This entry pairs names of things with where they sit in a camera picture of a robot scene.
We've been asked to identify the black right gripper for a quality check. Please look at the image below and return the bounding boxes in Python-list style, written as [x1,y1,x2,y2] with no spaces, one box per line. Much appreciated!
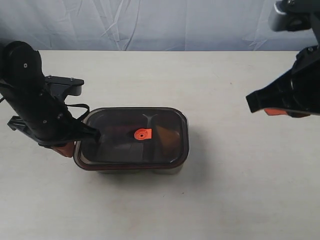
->
[246,45,320,118]

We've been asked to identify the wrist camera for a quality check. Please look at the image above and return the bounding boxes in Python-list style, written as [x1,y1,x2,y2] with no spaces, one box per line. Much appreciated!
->
[268,0,320,32]
[44,75,84,102]

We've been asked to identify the transparent lid with orange seal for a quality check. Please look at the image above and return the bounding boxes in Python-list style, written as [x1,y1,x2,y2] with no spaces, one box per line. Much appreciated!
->
[73,107,190,172]

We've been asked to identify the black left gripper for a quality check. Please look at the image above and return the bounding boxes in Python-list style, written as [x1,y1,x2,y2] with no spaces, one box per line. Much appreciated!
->
[7,99,101,158]

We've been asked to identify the white backdrop cloth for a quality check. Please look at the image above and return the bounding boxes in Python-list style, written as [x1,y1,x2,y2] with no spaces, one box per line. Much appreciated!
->
[0,0,317,51]

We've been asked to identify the black cable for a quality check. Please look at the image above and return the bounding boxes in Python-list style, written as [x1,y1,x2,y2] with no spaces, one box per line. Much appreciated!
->
[63,103,91,123]

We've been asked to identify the steel two-compartment lunch box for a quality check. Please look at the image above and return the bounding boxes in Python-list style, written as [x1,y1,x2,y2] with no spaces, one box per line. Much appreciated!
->
[98,165,183,175]

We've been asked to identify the yellow cheese wedge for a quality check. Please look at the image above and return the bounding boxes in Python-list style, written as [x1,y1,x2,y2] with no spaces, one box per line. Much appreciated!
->
[156,125,181,158]

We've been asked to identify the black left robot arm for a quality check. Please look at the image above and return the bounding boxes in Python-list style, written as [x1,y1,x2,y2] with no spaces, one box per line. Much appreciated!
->
[0,41,101,157]

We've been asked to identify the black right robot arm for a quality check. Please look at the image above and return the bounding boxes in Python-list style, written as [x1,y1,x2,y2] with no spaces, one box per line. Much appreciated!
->
[245,10,320,118]

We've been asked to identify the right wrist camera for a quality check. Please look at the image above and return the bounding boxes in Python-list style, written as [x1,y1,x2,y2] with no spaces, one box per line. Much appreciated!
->
[268,0,320,32]

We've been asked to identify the red sausage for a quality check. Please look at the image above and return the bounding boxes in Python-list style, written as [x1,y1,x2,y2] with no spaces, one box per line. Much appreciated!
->
[104,126,137,138]

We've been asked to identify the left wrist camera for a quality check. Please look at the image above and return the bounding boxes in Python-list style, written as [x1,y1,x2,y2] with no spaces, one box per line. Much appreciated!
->
[44,75,84,102]

